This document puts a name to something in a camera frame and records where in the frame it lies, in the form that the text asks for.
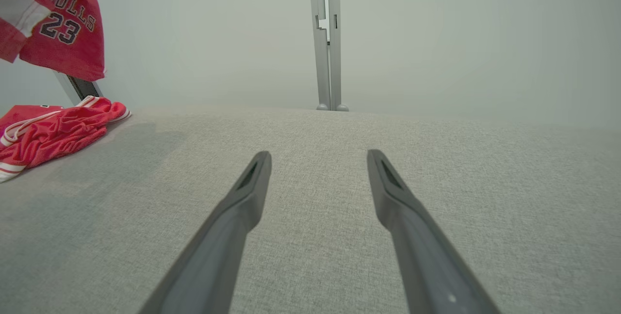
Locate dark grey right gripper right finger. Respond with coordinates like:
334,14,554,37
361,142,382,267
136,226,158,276
367,149,500,314

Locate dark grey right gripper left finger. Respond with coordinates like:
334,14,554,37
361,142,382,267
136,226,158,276
138,151,272,314

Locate red Bulls 23 jersey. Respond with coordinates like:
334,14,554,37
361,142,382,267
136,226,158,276
0,0,106,82
0,96,131,183

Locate grey metal partition post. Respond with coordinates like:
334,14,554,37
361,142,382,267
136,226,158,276
307,0,350,112

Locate grey frame with dark strip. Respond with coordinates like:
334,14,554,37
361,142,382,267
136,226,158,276
54,71,103,107

